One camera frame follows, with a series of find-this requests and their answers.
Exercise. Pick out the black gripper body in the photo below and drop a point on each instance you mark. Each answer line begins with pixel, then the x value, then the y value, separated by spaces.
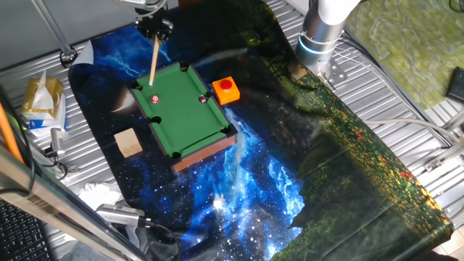
pixel 152 23

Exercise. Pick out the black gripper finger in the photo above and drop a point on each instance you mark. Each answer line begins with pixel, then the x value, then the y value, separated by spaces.
pixel 148 35
pixel 166 33

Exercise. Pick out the wooden pool cue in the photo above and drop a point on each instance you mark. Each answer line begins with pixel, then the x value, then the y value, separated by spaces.
pixel 154 61

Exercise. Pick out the red striped pool ball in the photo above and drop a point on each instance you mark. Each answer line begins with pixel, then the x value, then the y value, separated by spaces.
pixel 155 98

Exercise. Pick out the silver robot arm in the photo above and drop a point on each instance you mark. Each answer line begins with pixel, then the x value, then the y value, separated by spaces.
pixel 319 40

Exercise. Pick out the maroon pool ball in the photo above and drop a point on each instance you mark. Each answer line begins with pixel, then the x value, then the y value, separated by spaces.
pixel 203 99

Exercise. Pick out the mini green pool table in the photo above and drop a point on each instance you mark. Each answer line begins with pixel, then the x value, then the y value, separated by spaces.
pixel 181 116

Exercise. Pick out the orange box with red button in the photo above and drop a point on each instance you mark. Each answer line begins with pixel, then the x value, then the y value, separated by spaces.
pixel 226 92

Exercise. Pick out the thin metal pole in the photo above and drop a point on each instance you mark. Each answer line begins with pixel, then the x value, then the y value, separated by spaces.
pixel 52 27

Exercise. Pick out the wooden cube block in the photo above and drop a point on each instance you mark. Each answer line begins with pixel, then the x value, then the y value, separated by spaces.
pixel 128 143

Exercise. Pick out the yellow package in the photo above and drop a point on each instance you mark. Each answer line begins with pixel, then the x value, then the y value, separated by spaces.
pixel 58 116

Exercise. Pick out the gold tissue box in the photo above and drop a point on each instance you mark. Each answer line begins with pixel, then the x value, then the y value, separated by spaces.
pixel 40 98

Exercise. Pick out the crumpled white tissue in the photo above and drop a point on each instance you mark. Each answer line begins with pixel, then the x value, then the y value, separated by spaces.
pixel 99 194

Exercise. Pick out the orange stick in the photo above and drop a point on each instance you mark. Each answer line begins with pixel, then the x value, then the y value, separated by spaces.
pixel 7 134

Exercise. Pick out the galaxy and forest printed cloth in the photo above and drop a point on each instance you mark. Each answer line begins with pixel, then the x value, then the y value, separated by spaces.
pixel 235 199

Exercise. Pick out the black keyboard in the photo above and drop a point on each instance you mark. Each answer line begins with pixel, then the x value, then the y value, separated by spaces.
pixel 20 235

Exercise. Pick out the yellow green patterned mat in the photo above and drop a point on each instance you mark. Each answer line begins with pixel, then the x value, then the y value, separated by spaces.
pixel 406 43

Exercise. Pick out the black flat device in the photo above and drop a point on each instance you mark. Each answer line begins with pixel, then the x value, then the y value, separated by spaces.
pixel 457 85

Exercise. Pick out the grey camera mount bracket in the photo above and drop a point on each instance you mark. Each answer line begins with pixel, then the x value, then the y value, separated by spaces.
pixel 130 3

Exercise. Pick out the silver camera on small stand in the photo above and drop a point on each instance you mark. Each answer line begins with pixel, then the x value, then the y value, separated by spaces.
pixel 57 139

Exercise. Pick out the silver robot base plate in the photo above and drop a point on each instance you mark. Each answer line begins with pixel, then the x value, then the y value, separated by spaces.
pixel 335 74

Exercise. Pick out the foreground metal frame bar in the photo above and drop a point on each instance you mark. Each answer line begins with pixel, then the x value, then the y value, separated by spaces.
pixel 54 203

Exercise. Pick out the aluminium frame bar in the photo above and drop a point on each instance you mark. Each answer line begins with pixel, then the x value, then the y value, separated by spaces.
pixel 453 152

